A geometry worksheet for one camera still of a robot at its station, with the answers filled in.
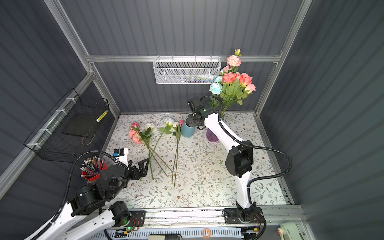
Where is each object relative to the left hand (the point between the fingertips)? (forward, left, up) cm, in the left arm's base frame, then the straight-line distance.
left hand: (142, 161), depth 69 cm
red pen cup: (+3, +29, -10) cm, 31 cm away
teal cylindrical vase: (+25, -22, -10) cm, 35 cm away
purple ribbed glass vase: (+26, -37, -17) cm, 48 cm away
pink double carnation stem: (+27, +13, -19) cm, 35 cm away
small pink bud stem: (+37, +15, -16) cm, 43 cm away
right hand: (+26, -26, -3) cm, 37 cm away
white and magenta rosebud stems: (+37, -14, -19) cm, 44 cm away
